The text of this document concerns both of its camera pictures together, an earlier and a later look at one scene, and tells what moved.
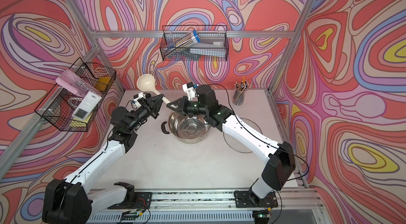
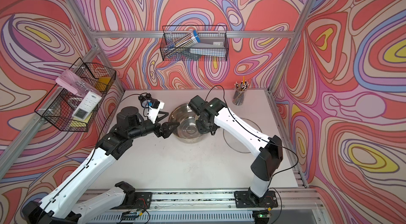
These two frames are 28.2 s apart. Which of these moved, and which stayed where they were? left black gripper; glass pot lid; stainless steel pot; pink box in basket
Moved: left black gripper
Stayed: pink box in basket; stainless steel pot; glass pot lid
